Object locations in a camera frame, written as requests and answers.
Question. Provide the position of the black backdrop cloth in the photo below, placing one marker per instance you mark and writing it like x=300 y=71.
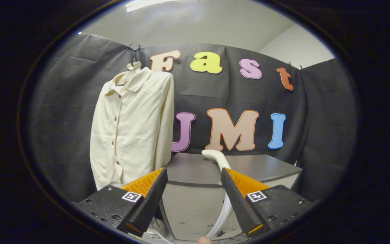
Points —
x=63 y=118

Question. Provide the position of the grey white cabinet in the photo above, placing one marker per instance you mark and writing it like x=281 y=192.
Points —
x=195 y=210

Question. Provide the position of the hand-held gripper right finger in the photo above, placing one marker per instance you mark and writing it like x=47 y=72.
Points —
x=234 y=200

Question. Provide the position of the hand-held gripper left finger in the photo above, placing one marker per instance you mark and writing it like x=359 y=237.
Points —
x=152 y=200

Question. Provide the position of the cream button shirt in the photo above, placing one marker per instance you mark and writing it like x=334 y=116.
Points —
x=134 y=125

